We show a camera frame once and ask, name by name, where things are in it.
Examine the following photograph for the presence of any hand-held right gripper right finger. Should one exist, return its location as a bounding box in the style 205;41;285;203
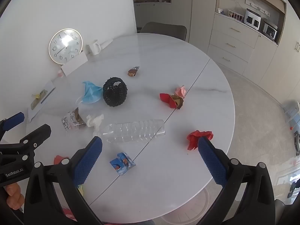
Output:
196;136;276;225

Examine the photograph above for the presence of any clear plastic bin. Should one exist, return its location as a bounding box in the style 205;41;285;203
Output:
159;185;211;225

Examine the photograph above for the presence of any grey chair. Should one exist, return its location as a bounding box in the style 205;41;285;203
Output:
140;22;187;41

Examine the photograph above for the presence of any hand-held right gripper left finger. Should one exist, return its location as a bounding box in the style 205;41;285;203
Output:
23;136;104;225

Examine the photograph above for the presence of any blue printed wrapper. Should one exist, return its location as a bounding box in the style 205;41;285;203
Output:
110;152;136;176

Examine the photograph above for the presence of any dark floor item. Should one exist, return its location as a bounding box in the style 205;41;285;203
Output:
287;180;300;198

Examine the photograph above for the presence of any white folded card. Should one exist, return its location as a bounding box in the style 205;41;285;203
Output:
61;52;88;76

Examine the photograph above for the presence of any tall beige cabinet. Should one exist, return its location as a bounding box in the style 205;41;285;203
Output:
189;0;219;52

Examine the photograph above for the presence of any round wall clock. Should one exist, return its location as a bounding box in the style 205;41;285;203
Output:
48;28;83;64

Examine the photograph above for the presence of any clear printed snack wrapper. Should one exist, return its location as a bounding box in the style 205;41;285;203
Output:
61;107;87;132

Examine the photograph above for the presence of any clear plastic bottle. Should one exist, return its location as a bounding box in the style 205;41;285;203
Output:
94;119;166;144

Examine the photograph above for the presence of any small red paper scrap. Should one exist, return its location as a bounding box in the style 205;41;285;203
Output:
54;155;69;166

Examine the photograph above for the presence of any black mesh fruit net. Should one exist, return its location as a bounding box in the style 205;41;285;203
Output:
103;77;128;107

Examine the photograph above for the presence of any small brown snack wrapper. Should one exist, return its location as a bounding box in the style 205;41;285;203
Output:
128;66;140;78

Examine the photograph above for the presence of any blue face mask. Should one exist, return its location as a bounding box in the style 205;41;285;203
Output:
75;81;104;105

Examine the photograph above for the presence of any pink floral clothing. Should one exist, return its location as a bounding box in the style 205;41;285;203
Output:
62;207;78;222

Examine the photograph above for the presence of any pink crumpled paper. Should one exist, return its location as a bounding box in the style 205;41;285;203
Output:
175;85;187;99

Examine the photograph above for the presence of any silver countertop appliance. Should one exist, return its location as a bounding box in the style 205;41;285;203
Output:
262;21;278;40

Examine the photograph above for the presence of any white plastic tube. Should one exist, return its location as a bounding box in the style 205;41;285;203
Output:
100;39;115;49

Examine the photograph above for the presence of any red and brown crumpled wrapper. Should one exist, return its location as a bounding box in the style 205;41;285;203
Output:
160;93;184;110

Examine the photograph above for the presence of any beige drawer unit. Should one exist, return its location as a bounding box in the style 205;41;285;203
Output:
207;13;259;75

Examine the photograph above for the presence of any white crumpled tissue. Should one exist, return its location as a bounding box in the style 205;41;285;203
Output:
86;114;104;132

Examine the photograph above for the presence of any beige low cabinet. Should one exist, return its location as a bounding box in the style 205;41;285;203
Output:
242;33;300;104

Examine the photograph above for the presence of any white wall rail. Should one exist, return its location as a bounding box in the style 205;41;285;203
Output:
245;0;270;17

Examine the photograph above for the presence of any white toaster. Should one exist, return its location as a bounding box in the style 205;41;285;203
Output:
244;8;262;30

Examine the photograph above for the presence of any white paper sheet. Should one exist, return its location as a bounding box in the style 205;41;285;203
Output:
28;80;57;122

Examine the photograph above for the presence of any red crumpled paper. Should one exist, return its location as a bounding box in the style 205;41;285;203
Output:
187;130;214;150

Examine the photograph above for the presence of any person's left hand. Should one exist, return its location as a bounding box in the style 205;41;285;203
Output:
6;183;25;210

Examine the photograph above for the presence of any blue and white floor item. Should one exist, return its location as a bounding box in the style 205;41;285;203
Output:
282;100;300;123

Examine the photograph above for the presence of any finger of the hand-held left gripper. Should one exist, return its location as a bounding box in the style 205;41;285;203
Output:
0;112;25;134
14;124;52;156

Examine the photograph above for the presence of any white mug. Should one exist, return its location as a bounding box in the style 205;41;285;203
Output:
86;40;102;55

